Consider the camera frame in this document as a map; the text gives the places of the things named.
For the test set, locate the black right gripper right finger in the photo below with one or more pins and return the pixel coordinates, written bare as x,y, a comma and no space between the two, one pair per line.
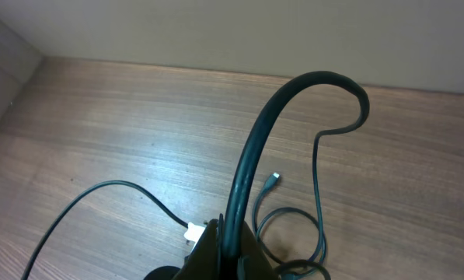
252,263

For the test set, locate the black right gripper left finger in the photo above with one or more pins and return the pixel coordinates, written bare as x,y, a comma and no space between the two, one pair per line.
203,262

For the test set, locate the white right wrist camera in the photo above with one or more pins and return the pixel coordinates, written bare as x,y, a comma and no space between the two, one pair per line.
193,234

